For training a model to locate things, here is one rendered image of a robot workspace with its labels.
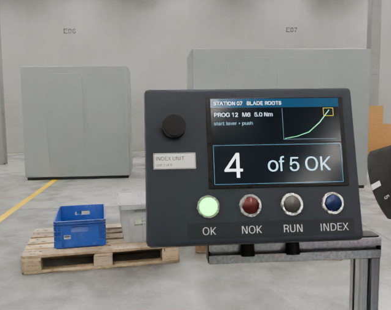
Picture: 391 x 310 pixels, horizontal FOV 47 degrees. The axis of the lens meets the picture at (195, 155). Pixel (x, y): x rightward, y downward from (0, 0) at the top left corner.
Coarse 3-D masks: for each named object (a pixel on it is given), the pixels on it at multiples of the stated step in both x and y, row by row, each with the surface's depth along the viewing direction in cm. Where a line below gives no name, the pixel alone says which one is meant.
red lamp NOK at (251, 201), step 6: (246, 198) 53; (252, 198) 53; (258, 198) 53; (240, 204) 53; (246, 204) 53; (252, 204) 53; (258, 204) 53; (240, 210) 53; (246, 210) 53; (252, 210) 53; (258, 210) 53; (252, 216) 53
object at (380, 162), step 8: (376, 152) 136; (384, 152) 133; (368, 160) 139; (376, 160) 135; (384, 160) 133; (368, 168) 138; (376, 168) 135; (384, 168) 132; (376, 176) 134; (384, 176) 132; (384, 184) 131; (376, 192) 133; (384, 192) 131; (376, 200) 132; (384, 208) 130
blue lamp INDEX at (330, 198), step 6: (330, 192) 54; (324, 198) 54; (330, 198) 54; (336, 198) 54; (324, 204) 54; (330, 204) 53; (336, 204) 53; (342, 204) 54; (330, 210) 54; (336, 210) 54
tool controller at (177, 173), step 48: (144, 96) 55; (192, 96) 55; (240, 96) 55; (288, 96) 56; (336, 96) 56; (192, 144) 54; (288, 144) 55; (336, 144) 55; (192, 192) 53; (240, 192) 54; (288, 192) 54; (336, 192) 55; (192, 240) 52; (240, 240) 53; (288, 240) 53; (336, 240) 54
